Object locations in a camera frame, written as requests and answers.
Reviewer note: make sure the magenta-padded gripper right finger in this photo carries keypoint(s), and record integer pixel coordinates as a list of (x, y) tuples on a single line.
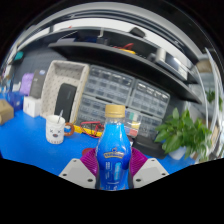
[(150, 171)]

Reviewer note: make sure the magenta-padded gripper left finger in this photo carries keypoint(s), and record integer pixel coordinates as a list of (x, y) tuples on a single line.
[(75, 171)]

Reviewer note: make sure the blue drink bottle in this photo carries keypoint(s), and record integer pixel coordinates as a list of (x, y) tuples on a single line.
[(113, 160)]

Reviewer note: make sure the black flat case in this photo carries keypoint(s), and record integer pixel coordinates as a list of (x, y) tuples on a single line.
[(148, 146)]

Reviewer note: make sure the white plant pot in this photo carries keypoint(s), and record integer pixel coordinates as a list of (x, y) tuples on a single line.
[(176, 153)]

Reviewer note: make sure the yellow multimeter with red leads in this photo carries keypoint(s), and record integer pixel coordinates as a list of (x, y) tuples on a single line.
[(89, 129)]

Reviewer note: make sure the white mug with face print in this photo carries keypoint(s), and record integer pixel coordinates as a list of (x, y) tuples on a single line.
[(54, 131)]

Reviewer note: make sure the green leafy plant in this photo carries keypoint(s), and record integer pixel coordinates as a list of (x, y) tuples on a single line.
[(181, 133)]

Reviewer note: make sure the clear box of coloured parts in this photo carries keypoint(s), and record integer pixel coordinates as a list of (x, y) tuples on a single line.
[(134, 120)]

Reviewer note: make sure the metal spoon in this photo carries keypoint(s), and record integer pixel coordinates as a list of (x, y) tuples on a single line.
[(60, 116)]

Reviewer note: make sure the black rectangular device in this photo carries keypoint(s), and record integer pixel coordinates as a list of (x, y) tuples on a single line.
[(65, 101)]

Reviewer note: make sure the white dotted tray box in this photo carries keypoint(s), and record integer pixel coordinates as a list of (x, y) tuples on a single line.
[(50, 86)]

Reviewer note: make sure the brown cardboard box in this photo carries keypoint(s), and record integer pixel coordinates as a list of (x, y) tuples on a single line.
[(6, 111)]

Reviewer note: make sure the blue box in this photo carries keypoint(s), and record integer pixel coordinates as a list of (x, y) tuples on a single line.
[(15, 101)]

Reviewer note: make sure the dark grey upright box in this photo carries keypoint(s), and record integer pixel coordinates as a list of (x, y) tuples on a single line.
[(37, 83)]

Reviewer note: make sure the purple plastic bag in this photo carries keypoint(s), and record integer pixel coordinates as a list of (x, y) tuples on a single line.
[(26, 84)]

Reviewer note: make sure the white metal shelf unit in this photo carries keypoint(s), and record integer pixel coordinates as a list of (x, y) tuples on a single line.
[(213, 83)]

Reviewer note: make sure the white oscilloscope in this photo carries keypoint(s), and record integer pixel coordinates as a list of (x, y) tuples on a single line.
[(173, 63)]

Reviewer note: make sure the black overhead bench shelf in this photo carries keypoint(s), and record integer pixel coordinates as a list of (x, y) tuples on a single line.
[(126, 61)]

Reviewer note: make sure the yellow tool with red leads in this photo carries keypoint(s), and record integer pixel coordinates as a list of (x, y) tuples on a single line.
[(126, 51)]

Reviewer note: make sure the small teal object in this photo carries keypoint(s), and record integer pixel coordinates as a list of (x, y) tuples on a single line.
[(19, 55)]

